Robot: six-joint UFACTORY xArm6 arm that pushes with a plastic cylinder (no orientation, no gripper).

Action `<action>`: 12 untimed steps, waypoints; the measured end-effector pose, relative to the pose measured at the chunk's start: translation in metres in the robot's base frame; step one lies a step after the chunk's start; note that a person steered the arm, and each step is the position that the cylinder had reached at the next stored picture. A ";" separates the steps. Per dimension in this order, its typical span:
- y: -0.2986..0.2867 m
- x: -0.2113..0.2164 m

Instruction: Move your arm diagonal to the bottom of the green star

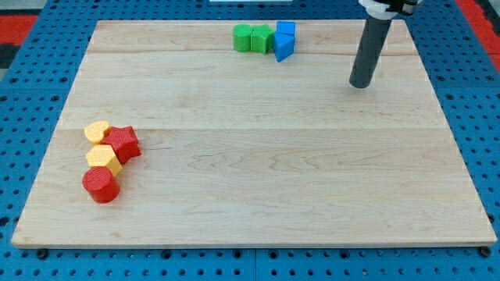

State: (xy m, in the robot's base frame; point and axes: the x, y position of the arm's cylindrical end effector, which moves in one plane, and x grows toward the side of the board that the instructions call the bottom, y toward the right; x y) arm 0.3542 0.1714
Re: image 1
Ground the blue cube block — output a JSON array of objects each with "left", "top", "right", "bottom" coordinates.
[{"left": 276, "top": 21, "right": 296, "bottom": 37}]

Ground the yellow heart block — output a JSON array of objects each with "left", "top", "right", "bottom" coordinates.
[{"left": 84, "top": 120, "right": 111, "bottom": 145}]

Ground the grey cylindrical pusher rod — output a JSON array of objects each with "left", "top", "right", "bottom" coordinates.
[{"left": 349, "top": 16, "right": 391, "bottom": 88}]

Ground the red cylinder block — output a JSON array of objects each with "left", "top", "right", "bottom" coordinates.
[{"left": 82, "top": 166, "right": 120, "bottom": 204}]

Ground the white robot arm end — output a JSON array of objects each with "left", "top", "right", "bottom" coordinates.
[{"left": 358, "top": 0, "right": 423, "bottom": 20}]

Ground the green star block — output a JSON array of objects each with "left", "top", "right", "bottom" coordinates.
[{"left": 251, "top": 24, "right": 274, "bottom": 55}]

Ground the light wooden board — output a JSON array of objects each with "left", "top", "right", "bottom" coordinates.
[{"left": 12, "top": 20, "right": 497, "bottom": 249}]

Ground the blue triangle block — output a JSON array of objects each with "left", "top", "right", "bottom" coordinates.
[{"left": 273, "top": 33, "right": 295, "bottom": 62}]

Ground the red star block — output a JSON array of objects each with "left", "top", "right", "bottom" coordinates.
[{"left": 102, "top": 126, "right": 141, "bottom": 164}]

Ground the yellow hexagon block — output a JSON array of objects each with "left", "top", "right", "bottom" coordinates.
[{"left": 85, "top": 144, "right": 123, "bottom": 176}]

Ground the green cylinder block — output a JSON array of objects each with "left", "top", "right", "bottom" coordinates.
[{"left": 232, "top": 23, "right": 253, "bottom": 52}]

